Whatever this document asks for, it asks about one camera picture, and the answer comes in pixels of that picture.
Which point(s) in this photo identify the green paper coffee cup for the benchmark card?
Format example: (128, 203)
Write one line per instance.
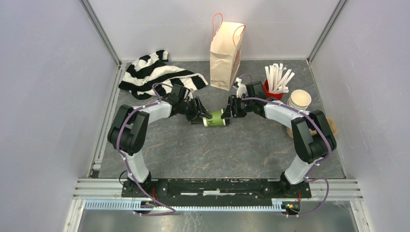
(216, 120)

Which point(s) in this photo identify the red straw holder cup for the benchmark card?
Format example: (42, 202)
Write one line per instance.
(277, 96)

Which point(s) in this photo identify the brown cardboard cup carrier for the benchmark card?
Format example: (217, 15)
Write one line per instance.
(330, 121)

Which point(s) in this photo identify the metal cable duct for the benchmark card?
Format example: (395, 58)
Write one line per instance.
(147, 206)

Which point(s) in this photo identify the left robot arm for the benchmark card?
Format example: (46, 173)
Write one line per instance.
(128, 130)

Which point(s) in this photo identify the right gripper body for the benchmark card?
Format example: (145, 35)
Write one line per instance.
(240, 105)

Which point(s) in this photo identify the stack of paper cups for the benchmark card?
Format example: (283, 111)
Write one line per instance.
(299, 99)

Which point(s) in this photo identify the white wrapped straws bundle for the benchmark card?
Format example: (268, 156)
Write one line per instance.
(278, 77)

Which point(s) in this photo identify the black white striped cloth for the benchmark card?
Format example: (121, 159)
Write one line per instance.
(151, 74)

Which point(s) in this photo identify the black cup lid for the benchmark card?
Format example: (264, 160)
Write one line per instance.
(226, 122)

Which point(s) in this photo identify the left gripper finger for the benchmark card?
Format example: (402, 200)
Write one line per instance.
(197, 121)
(201, 111)

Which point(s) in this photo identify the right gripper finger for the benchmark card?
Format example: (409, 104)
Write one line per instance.
(227, 115)
(227, 109)

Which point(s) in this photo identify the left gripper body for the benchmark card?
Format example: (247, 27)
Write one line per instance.
(191, 111)

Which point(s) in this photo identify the paper takeout bag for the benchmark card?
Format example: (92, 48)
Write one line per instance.
(225, 51)

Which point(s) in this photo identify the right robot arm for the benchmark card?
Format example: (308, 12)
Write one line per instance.
(312, 136)

